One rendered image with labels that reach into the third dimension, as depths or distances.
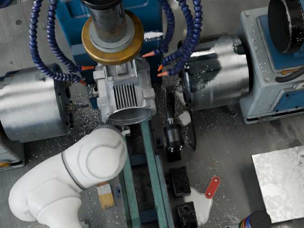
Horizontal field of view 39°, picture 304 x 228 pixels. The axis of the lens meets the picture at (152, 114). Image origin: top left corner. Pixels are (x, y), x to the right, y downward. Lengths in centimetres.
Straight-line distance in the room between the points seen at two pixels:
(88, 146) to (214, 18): 114
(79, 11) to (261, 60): 61
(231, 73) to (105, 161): 65
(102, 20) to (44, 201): 47
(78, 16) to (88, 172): 72
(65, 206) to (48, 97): 53
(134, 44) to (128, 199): 56
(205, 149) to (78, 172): 81
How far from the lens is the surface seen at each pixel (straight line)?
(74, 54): 148
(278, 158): 160
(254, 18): 152
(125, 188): 153
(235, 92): 146
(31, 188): 99
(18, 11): 206
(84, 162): 92
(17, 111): 144
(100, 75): 151
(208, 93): 143
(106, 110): 144
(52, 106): 142
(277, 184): 157
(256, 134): 173
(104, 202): 165
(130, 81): 143
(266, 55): 146
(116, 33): 120
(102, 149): 91
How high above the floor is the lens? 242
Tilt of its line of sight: 69 degrees down
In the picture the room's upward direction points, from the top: 6 degrees counter-clockwise
